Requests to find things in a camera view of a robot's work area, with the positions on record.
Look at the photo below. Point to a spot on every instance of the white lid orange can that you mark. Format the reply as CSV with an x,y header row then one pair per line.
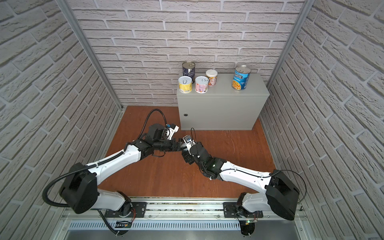
x,y
212,75

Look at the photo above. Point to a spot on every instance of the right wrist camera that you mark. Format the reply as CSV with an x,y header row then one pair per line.
x,y
188,141

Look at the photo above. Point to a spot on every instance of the yellow label pull-tab can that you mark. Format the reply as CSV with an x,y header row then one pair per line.
x,y
185,84

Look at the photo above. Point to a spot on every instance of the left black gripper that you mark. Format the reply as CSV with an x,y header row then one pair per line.
x,y
174,145

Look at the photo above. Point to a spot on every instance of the grey metal cabinet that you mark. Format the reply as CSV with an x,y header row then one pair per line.
x,y
223,108

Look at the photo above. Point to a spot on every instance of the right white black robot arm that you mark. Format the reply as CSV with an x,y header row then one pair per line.
x,y
275,191

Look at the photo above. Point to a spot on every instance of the silver can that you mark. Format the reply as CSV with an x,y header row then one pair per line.
x,y
184,145

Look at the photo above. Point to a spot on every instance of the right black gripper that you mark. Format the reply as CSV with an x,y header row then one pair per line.
x,y
188,158

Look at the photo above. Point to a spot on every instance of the dark purple label can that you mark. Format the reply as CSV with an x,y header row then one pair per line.
x,y
189,70

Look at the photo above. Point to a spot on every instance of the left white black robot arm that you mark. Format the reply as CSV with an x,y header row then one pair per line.
x,y
80,190

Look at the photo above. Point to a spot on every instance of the blue label soup can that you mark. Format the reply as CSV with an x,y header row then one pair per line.
x,y
241,77

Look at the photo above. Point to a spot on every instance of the white lid purple can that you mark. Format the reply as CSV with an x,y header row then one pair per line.
x,y
201,84

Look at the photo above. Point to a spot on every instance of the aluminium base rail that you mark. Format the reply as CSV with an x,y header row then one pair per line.
x,y
199,209

